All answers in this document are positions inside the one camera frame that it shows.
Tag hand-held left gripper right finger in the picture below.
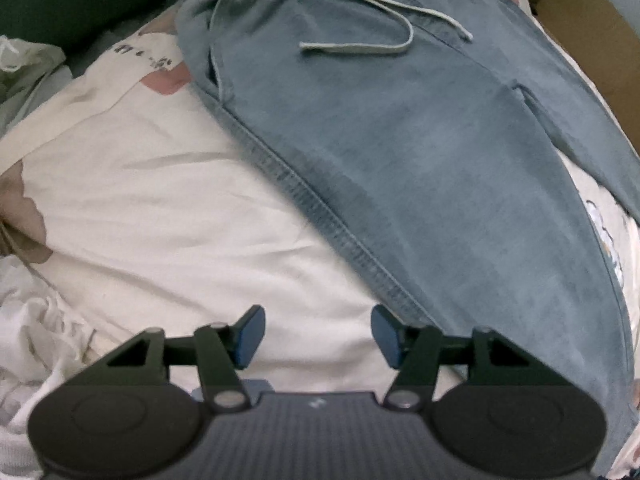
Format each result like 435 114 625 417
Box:
371 305 543 413

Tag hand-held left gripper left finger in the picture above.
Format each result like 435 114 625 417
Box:
105 305 267 413

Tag blue denim pants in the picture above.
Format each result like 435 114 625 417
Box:
175 0 640 478

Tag white printed bedsheet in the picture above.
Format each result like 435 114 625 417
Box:
0 0 640 480

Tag white crumpled cloth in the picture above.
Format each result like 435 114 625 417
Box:
0 255 101 480

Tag pale green cloth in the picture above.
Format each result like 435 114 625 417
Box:
0 35 76 131

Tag flat cardboard sheet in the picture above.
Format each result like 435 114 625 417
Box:
525 0 640 151

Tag dark green cushion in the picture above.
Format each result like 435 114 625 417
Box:
0 0 226 56

